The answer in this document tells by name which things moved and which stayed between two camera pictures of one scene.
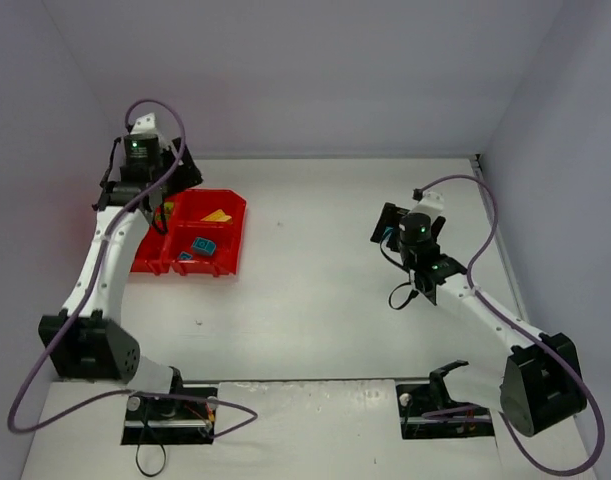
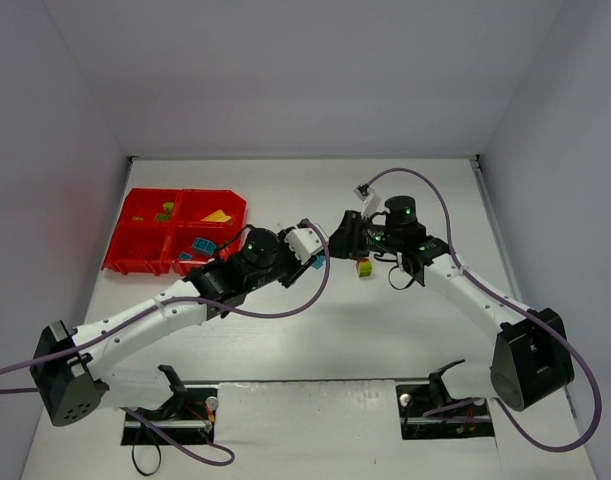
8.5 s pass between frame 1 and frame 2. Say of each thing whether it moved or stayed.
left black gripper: moved
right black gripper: moved
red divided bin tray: stayed
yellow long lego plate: stayed
